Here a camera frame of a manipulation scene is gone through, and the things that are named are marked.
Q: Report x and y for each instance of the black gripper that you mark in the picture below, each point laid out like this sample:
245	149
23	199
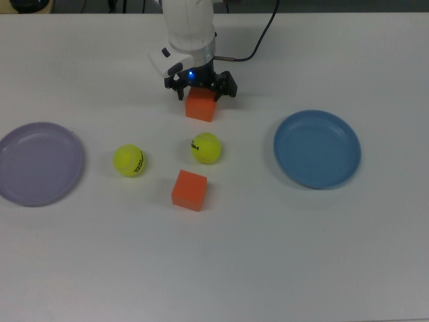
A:
199	80

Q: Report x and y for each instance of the yellow tennis ball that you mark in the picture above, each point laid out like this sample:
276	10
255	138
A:
207	149
129	161

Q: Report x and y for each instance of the black round object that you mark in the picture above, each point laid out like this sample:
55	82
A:
28	5

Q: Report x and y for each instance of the orange cube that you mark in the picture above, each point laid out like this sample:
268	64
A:
189	191
200	107

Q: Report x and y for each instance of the blue plate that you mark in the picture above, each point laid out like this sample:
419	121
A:
316	151

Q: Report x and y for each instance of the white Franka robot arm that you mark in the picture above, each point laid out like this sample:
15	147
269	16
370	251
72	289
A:
187	23

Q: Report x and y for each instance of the purple plate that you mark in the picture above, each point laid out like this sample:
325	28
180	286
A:
37	164

